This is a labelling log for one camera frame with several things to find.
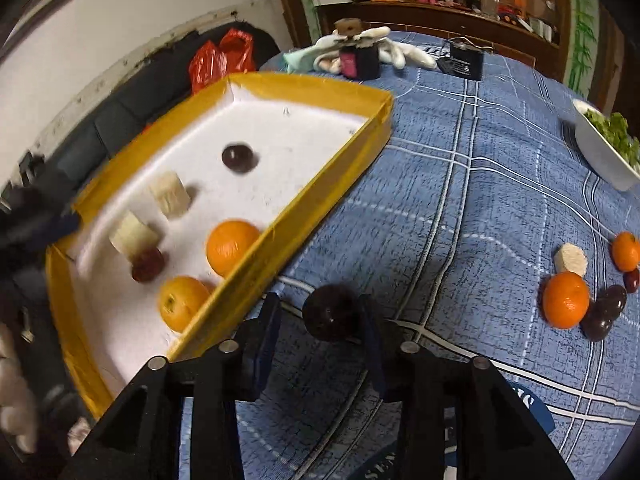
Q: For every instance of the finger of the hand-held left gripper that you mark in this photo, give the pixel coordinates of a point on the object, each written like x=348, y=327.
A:
x=62, y=225

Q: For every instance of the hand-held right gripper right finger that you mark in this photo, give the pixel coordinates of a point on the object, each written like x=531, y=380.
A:
x=375, y=355

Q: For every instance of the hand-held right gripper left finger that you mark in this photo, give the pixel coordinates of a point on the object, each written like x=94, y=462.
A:
x=262, y=345

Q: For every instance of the dark purple plum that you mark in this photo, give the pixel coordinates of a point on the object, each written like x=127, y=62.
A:
x=330, y=312
x=597, y=327
x=615, y=301
x=240, y=158

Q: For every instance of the orange tangerine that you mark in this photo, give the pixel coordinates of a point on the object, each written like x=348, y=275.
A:
x=626, y=251
x=566, y=300
x=231, y=246

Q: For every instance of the small white corn piece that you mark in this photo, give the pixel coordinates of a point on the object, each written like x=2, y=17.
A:
x=570, y=260

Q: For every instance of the yellow-rimmed white tray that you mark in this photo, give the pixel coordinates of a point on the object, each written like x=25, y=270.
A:
x=300, y=130

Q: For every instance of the red date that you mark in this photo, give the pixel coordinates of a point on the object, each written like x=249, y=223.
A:
x=148, y=265
x=633, y=281

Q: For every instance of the large white corn piece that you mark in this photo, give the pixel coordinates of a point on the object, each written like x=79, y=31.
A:
x=131, y=234

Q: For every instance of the yellowish tangerine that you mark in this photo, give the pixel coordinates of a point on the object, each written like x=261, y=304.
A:
x=181, y=302

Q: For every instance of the white corn piece upright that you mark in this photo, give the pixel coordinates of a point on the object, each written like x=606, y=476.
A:
x=171, y=195

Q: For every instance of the black leather sofa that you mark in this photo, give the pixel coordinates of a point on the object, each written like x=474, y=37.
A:
x=160, y=80

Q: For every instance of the blue plaid tablecloth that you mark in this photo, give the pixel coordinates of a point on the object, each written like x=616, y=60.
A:
x=475, y=185

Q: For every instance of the dark framed picture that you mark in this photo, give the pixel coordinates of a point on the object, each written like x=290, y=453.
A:
x=40, y=5

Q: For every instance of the red plastic bag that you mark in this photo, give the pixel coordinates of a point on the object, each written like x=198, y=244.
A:
x=220, y=60

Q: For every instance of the white glove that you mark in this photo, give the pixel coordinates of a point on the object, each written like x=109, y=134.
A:
x=407, y=53
x=327, y=64

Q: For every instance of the light green cloth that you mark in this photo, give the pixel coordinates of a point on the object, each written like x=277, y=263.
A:
x=300, y=57

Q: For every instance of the black jar with pink label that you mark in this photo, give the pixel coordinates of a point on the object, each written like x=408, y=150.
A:
x=367, y=62

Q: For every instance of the white bowl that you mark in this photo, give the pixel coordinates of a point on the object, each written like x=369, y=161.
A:
x=602, y=155

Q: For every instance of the cork jar lid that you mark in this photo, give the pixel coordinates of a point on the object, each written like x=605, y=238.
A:
x=347, y=28

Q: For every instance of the green leafy vegetables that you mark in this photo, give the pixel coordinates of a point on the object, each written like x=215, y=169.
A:
x=617, y=130

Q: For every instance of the wooden glass-front cabinet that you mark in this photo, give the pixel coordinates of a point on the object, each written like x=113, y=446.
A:
x=440, y=20

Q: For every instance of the clear glass jug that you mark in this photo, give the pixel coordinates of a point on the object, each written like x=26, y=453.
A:
x=490, y=1

